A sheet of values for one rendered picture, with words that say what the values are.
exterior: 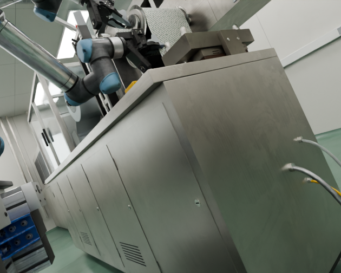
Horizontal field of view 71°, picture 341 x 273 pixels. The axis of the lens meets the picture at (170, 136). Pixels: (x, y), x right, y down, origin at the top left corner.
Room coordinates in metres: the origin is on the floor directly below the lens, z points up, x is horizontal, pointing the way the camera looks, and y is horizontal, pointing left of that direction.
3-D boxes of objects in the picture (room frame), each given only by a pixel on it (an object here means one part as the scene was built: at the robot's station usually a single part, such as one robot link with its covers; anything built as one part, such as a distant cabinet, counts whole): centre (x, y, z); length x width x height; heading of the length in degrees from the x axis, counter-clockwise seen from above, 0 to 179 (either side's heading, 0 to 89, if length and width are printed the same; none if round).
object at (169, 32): (1.06, -0.20, 1.11); 0.23 x 0.01 x 0.18; 126
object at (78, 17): (1.50, 0.24, 1.66); 0.07 x 0.07 x 0.10; 12
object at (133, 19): (1.03, -0.05, 1.25); 0.07 x 0.02 x 0.07; 36
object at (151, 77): (1.82, 0.46, 0.88); 2.52 x 0.66 x 0.04; 36
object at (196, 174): (1.83, 0.45, 0.43); 2.52 x 0.64 x 0.86; 36
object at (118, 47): (0.88, 0.06, 1.11); 0.08 x 0.05 x 0.08; 36
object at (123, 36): (0.92, -0.01, 1.12); 0.12 x 0.08 x 0.09; 126
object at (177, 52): (0.99, -0.30, 1.00); 0.40 x 0.16 x 0.06; 126
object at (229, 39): (0.92, -0.37, 0.96); 0.10 x 0.03 x 0.11; 126
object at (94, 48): (0.83, 0.12, 1.11); 0.11 x 0.08 x 0.09; 126
